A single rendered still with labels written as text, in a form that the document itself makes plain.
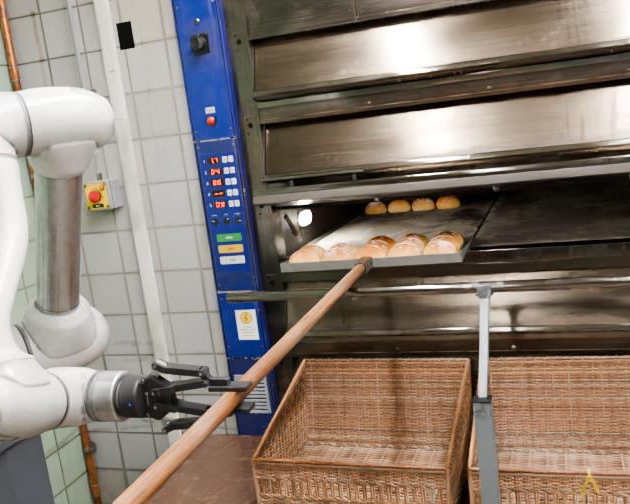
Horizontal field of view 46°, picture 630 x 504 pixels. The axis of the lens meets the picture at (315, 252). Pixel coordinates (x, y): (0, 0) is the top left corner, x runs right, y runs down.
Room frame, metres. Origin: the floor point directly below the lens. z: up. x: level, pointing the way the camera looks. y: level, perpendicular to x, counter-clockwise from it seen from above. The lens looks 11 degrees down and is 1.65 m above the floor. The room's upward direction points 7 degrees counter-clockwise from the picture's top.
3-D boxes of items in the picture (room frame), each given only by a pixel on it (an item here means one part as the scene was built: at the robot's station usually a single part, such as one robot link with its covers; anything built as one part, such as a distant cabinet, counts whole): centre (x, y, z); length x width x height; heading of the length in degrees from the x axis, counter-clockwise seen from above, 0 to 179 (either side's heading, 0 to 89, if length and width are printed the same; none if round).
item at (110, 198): (2.57, 0.70, 1.46); 0.10 x 0.07 x 0.10; 70
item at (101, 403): (1.27, 0.39, 1.20); 0.09 x 0.06 x 0.09; 162
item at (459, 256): (2.32, -0.21, 1.19); 0.55 x 0.36 x 0.03; 72
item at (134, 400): (1.25, 0.32, 1.19); 0.09 x 0.07 x 0.08; 72
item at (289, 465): (2.05, -0.09, 0.72); 0.56 x 0.49 x 0.28; 69
